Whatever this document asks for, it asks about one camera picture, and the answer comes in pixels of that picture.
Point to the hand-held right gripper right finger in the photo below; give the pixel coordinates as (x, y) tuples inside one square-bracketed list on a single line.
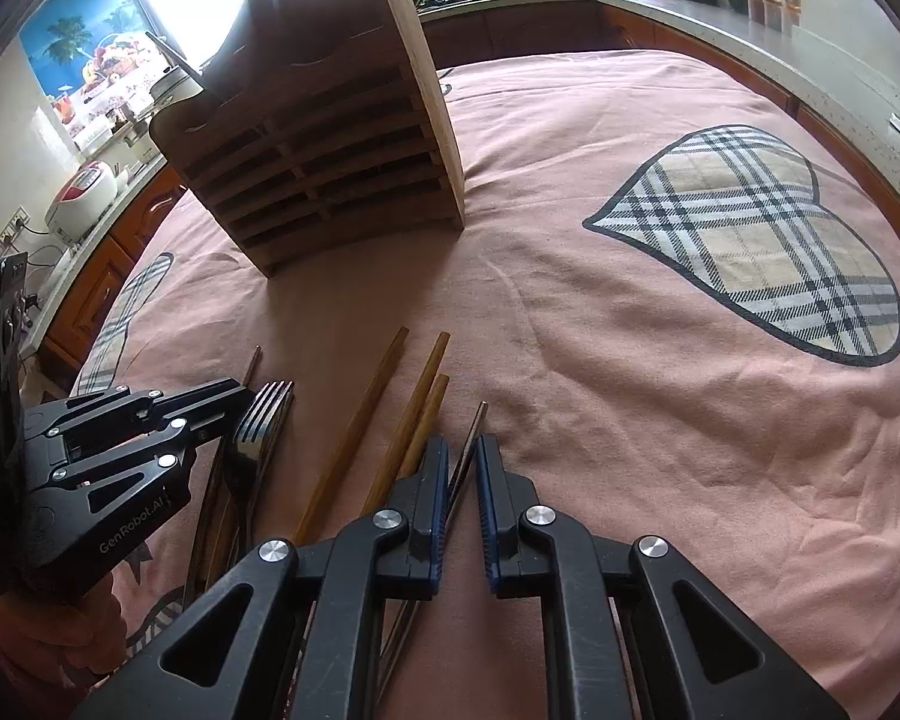
[(487, 510)]

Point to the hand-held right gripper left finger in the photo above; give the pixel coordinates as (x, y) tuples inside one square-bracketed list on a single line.
[(441, 510)]

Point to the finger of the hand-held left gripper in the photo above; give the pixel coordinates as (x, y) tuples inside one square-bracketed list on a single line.
[(176, 444), (221, 401)]

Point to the dark wooden chopstick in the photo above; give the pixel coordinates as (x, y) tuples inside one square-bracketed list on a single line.
[(251, 367)]

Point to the dark chopsticks pair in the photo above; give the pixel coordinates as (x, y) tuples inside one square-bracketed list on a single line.
[(471, 439)]

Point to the wooden utensil holder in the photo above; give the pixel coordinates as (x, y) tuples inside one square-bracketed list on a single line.
[(330, 135)]

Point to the person's left hand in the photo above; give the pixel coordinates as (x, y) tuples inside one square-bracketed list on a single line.
[(45, 637)]

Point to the pink plaid-heart bedsheet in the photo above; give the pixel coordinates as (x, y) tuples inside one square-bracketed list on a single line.
[(570, 427)]

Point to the white pink rice cooker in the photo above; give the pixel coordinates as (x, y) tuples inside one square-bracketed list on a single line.
[(82, 199)]

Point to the small white electric pot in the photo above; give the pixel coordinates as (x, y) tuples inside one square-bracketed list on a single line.
[(139, 142)]

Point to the white electric steamer pot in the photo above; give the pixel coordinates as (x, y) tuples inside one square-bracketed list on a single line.
[(174, 84)]

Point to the green mug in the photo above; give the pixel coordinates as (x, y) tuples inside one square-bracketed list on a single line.
[(736, 0)]

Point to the seasoning jar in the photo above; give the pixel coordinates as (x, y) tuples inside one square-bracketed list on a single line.
[(755, 7), (776, 15)]

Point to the white wall outlet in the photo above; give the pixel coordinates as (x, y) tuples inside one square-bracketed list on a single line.
[(7, 232)]

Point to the tropical fruit wall poster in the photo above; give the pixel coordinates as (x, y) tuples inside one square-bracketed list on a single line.
[(82, 45)]

